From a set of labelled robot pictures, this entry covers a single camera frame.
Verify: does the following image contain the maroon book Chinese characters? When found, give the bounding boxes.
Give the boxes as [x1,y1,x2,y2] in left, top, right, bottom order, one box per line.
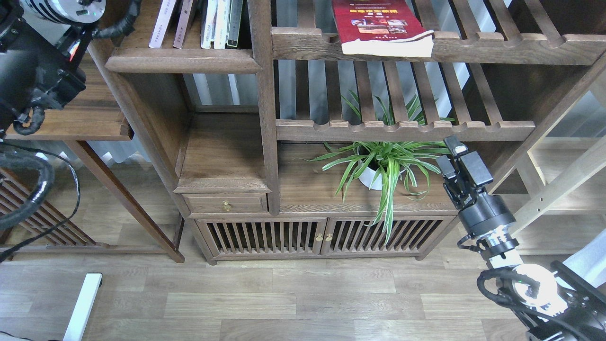
[173,0,198,48]

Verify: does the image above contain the red paperback book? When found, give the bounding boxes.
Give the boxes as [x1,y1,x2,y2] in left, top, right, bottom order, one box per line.
[332,0,434,58]

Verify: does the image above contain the light wooden shelf frame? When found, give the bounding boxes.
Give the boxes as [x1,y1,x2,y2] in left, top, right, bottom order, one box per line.
[470,71,606,257]

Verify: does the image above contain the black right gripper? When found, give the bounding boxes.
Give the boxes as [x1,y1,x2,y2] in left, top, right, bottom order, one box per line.
[437,135,515,238]

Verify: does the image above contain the white lavender paperback book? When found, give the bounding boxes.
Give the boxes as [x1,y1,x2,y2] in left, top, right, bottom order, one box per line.
[149,0,178,48]

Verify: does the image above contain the green spider plant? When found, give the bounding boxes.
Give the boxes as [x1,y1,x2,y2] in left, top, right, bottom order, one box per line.
[304,90,482,244]

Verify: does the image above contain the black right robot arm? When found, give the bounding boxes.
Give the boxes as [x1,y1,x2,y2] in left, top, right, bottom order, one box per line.
[437,135,606,341]

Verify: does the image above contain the white floor stand leg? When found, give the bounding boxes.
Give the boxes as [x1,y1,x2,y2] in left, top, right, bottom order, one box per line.
[63,273,102,341]

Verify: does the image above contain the white upright book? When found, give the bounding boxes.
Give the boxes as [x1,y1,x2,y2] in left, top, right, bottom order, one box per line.
[200,0,218,49]
[214,0,231,49]

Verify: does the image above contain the dark wooden bookshelf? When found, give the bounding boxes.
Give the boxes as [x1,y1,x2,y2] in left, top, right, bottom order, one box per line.
[61,0,606,264]

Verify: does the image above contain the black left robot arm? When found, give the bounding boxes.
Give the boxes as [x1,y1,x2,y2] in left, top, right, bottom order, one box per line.
[0,0,142,262]

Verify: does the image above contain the white upright book left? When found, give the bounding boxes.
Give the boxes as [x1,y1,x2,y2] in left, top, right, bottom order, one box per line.
[200,0,218,49]

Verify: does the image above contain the white upright book middle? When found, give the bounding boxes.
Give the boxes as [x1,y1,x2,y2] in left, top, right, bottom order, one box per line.
[214,0,231,49]

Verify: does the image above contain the dark green upright book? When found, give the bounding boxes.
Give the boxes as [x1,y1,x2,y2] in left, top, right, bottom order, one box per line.
[225,0,244,48]

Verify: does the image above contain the white plant pot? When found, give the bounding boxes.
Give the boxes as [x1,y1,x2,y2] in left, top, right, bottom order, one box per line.
[358,161,383,191]

